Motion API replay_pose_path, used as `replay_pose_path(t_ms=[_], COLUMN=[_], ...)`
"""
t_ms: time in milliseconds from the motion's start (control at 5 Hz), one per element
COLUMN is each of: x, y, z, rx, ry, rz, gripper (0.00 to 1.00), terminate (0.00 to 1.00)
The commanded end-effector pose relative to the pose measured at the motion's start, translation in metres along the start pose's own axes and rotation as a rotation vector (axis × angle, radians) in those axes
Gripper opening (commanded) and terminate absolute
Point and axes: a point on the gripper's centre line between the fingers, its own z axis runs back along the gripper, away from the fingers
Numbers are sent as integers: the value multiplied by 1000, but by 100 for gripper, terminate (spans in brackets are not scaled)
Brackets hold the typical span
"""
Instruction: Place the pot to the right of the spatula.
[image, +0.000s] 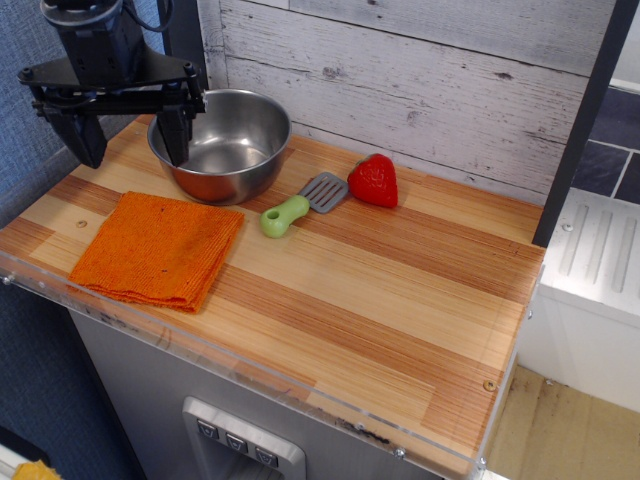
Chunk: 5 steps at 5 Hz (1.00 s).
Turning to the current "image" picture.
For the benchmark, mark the stainless steel pot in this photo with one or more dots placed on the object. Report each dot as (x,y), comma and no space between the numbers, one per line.
(236,151)

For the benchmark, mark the silver dispenser button panel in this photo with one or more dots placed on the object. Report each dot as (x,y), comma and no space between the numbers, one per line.
(240,442)

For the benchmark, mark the green handled grey spatula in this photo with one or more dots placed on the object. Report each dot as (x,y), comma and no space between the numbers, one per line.
(321,194)

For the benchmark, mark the dark grey left post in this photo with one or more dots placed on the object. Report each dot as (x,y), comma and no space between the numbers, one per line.
(183,39)

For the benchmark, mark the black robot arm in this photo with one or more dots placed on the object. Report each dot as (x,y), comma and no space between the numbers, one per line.
(82,11)

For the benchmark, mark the dark grey post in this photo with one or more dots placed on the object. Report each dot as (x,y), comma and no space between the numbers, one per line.
(606,61)
(183,39)

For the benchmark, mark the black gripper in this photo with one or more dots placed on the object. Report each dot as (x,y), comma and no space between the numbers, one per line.
(109,69)

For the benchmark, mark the white toy sink drainboard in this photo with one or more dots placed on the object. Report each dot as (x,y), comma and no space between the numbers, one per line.
(583,323)

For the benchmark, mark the dark grey right post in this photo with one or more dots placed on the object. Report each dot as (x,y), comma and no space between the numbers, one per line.
(606,61)

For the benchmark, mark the silver toy fridge cabinet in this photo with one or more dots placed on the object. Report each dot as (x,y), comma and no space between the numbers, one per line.
(148,387)

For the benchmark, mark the clear acrylic edge guard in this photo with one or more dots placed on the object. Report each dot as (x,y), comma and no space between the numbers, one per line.
(407,355)

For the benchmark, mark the red toy strawberry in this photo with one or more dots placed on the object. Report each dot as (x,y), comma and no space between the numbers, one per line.
(373,180)

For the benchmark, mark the yellow object bottom left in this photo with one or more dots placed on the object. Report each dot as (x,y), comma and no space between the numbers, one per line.
(35,471)

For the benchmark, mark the orange folded cloth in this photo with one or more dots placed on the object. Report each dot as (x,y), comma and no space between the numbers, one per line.
(158,251)

